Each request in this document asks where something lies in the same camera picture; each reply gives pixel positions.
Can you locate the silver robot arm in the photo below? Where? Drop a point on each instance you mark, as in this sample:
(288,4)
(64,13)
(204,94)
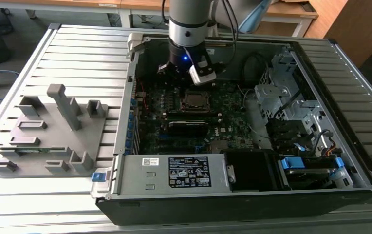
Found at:
(187,19)

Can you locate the CPU socket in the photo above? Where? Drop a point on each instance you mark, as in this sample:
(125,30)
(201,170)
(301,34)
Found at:
(183,102)

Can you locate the green RAM stick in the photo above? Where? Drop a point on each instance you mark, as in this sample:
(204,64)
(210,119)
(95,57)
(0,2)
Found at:
(33,150)
(192,118)

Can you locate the black graphics card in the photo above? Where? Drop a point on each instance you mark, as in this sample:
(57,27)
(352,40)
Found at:
(187,129)

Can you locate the green motherboard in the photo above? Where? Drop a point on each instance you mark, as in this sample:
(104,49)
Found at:
(234,122)

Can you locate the blue card retainer strip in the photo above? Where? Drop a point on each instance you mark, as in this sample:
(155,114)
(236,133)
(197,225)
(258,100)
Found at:
(129,126)

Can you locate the silver screw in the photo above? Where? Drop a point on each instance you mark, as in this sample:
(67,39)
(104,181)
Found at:
(282,91)

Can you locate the chipset heatsink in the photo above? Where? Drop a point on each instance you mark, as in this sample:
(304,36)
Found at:
(218,145)

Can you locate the silver metal drive cage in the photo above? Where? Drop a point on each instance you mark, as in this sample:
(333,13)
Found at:
(305,114)

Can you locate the grey power supply unit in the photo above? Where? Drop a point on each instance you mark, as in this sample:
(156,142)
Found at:
(133,175)

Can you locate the grey parts rack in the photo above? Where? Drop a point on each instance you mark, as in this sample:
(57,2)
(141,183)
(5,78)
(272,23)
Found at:
(59,151)

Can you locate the wooden cabinet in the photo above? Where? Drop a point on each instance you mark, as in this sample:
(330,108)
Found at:
(352,24)

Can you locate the blue case latch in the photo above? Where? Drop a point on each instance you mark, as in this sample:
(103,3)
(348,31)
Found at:
(97,177)

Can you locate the hard disk in blue carrier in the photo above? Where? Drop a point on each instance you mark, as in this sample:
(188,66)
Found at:
(290,162)

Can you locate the black PC case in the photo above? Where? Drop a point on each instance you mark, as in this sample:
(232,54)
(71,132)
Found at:
(205,212)

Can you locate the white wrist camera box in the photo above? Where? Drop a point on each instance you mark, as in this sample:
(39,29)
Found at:
(201,75)

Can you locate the silver metal bracket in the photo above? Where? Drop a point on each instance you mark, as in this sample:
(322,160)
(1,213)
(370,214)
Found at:
(266,93)

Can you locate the wooden desk white frame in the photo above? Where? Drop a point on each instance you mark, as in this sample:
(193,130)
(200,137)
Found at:
(59,2)
(286,12)

